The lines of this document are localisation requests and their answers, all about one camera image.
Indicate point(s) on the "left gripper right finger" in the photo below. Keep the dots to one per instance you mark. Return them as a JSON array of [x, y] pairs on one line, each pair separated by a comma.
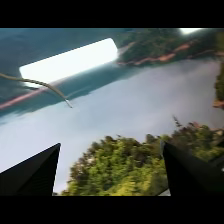
[[191, 175]]

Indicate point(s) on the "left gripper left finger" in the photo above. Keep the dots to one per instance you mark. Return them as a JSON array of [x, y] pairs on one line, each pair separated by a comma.
[[35, 176]]

